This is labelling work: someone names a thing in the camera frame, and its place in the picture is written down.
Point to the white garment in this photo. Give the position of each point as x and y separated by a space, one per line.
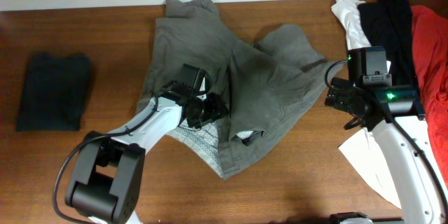
361 150

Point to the red garment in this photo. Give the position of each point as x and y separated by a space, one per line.
429 49

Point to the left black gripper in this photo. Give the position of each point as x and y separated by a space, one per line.
217 108

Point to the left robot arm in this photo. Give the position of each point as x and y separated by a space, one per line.
106 179

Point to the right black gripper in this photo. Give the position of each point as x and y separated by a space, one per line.
337 96

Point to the folded dark green shirt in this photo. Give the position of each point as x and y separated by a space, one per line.
54 93

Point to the grey cargo shorts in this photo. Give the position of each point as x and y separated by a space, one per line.
267 86

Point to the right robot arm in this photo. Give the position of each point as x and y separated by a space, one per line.
393 114

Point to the black garment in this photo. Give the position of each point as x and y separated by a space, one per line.
388 23

